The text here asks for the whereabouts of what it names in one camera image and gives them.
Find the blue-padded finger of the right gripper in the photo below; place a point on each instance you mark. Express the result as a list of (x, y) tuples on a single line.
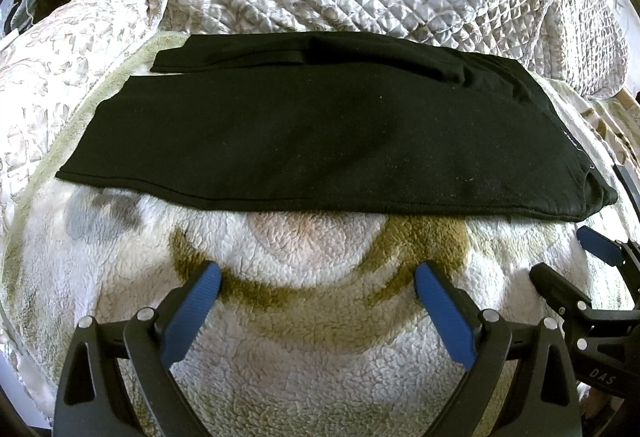
[(624, 256)]

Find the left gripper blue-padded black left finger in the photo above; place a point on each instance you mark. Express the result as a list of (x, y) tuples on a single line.
[(92, 397)]

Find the dark flat remote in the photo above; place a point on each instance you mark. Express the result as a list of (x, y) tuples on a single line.
[(628, 182)]

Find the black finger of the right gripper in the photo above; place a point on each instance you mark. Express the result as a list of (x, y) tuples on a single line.
[(561, 296)]

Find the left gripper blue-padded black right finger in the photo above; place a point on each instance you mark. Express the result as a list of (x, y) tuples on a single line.
[(542, 399)]

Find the black pants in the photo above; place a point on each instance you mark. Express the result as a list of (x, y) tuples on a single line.
[(338, 122)]

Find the floral white pillow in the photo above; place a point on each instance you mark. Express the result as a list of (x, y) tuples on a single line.
[(47, 71)]

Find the fleece floral blanket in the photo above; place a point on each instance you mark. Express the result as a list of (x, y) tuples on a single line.
[(316, 331)]

